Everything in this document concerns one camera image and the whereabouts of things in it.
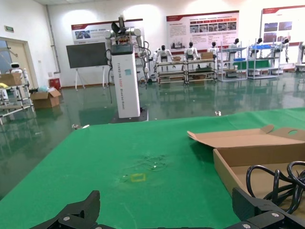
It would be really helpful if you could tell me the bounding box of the black power cable with plug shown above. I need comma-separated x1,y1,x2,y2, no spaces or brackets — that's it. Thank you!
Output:
245,161,305,214

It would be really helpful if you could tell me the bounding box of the red floor box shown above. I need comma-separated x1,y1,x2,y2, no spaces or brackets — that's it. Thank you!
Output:
49,78,61,91

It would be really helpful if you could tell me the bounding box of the white wall poster with photos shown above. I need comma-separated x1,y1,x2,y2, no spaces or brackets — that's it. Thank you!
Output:
261,6,305,47

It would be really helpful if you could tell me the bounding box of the open cardboard box on floor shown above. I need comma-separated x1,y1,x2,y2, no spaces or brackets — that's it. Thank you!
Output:
30,89,62,109

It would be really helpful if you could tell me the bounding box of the green tablecloth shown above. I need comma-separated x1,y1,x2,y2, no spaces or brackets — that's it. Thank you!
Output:
0,107,305,229

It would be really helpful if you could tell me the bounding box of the beige door frame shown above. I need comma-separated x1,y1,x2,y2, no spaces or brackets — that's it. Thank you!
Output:
0,37,39,89

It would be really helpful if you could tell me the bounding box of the white humanoid robot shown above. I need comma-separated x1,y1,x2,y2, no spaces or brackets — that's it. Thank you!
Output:
281,38,292,64
254,37,264,58
228,38,242,60
152,44,173,72
183,42,201,60
206,41,220,56

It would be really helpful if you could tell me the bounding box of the black display screen on stand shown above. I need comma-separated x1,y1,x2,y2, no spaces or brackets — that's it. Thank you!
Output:
66,42,108,90

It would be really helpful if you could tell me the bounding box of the white pipe frame rack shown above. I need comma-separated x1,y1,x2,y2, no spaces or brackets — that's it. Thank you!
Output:
0,81,36,125

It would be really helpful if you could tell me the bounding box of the small white round-headed robot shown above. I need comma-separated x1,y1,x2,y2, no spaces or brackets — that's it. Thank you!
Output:
9,62,29,81

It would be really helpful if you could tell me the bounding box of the wide white red wall poster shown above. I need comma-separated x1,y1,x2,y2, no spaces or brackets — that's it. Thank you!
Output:
166,10,240,52

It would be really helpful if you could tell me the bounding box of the open brown cardboard box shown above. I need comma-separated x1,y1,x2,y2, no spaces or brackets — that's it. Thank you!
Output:
187,124,305,217

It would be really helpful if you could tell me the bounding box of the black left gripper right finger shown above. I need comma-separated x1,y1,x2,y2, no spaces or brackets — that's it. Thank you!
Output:
226,187,305,229

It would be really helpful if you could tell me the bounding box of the pipe frame workbench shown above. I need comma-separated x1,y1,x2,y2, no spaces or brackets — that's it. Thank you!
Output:
156,58,189,84
185,57,218,83

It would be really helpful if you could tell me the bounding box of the grey wall pipe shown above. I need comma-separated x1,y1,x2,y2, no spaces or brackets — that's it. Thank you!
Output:
45,4,61,74

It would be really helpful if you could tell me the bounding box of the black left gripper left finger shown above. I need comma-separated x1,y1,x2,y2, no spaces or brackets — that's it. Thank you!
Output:
28,190,105,229

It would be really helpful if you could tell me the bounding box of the closed brown cardboard box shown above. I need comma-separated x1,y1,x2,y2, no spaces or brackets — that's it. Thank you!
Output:
0,73,22,86

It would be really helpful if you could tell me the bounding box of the white metal shelving rack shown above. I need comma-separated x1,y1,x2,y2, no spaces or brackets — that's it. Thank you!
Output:
246,44,281,80
218,46,248,82

